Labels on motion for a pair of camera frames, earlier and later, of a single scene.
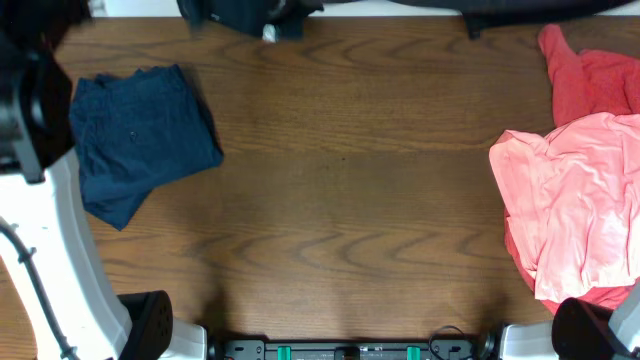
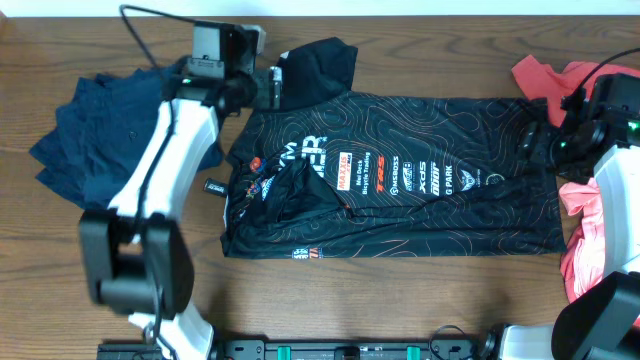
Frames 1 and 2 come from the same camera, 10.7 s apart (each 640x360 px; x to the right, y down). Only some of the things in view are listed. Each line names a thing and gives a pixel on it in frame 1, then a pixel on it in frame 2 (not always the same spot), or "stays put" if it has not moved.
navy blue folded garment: x=136 y=130 stays put
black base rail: x=455 y=349 stays put
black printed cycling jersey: x=284 y=20 → x=338 y=174
